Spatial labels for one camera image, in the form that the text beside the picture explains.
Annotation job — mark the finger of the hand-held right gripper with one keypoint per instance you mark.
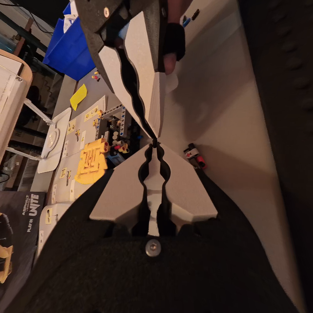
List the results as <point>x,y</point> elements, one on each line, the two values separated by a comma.
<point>115,71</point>
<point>146,61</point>

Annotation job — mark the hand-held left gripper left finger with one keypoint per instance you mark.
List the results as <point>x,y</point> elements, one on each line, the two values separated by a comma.
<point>117,195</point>

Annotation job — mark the yellow flat panel piece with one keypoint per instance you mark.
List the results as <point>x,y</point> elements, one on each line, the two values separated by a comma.
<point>78,96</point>

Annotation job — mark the partly built yellow toy car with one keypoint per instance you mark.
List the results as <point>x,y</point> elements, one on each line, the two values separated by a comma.
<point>93,159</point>

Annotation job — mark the grey desk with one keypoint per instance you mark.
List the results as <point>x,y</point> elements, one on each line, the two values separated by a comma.
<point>220,110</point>

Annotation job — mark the red bush with black axle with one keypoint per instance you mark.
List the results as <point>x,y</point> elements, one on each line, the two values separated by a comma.
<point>201,162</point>

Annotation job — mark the crumpled white papers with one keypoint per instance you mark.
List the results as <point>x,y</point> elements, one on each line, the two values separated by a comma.
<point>69,22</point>

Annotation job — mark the person's right hand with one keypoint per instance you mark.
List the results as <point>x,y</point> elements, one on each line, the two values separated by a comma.
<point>170,63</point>

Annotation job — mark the black toy beam with holes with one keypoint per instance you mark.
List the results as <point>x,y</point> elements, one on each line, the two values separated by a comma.
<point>188,146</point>

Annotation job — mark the small heap of coloured pins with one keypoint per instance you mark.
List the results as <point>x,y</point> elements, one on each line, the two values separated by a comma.
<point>96,76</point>

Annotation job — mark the document holder stand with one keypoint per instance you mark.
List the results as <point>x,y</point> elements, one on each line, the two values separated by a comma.
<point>53,137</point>

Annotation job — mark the black perforated pad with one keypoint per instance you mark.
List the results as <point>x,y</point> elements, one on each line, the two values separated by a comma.
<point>281,146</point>

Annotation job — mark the black axle pin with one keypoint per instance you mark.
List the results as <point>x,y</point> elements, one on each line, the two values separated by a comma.
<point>154,143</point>

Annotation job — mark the blue storage bin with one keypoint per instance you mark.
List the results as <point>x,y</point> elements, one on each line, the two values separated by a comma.
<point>71,56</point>

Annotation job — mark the toy car box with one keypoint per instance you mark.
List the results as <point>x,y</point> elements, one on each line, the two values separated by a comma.
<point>22,244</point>

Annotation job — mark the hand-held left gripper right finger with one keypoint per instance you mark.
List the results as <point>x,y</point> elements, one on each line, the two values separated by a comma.
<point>190,195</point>

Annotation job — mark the open instruction booklet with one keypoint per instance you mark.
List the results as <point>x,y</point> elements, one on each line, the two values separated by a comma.
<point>73,149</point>

